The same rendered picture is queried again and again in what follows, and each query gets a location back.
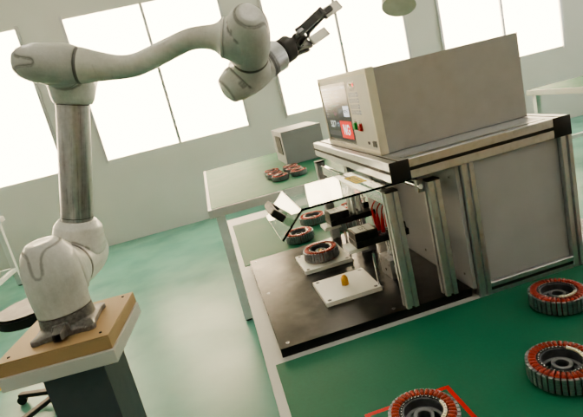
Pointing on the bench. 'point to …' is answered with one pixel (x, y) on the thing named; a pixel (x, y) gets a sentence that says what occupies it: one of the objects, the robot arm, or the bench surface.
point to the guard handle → (274, 211)
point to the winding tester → (432, 95)
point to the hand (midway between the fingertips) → (330, 19)
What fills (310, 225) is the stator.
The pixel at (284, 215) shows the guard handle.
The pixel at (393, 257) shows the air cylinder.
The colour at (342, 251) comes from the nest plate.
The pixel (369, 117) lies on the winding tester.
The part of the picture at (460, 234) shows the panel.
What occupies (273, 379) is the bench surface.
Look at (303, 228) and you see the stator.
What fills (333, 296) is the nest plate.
